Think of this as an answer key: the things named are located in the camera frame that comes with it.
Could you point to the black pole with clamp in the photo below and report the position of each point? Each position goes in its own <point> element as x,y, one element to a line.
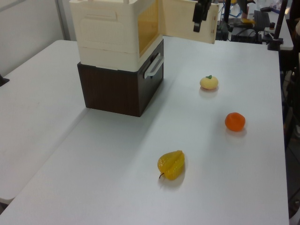
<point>279,28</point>

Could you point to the cream cabinet door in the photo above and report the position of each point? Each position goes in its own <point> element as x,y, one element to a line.
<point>180,21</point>

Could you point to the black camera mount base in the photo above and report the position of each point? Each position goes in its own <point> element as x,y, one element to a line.
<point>3,80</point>

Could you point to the orange toy tangerine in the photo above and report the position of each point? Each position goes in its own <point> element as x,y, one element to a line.
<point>235,122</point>

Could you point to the yellow flat object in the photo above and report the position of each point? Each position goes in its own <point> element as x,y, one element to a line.
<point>248,21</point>

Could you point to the dark brown drawer box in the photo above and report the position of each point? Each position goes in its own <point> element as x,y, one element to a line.
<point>110,91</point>

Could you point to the black electronics box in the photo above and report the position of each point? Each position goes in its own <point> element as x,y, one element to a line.
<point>246,35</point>

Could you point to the cream plastic cabinet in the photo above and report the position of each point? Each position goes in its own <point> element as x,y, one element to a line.
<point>105,35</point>

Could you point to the yellow toy starfruit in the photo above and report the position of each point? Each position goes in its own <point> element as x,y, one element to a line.
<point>172,165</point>

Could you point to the pale yellow toy peach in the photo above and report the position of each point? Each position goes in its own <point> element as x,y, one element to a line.
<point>209,83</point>

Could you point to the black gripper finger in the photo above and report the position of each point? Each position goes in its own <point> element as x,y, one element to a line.
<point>197,20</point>
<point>205,10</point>

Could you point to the thin black pole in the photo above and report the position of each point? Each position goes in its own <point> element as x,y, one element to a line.
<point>227,11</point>

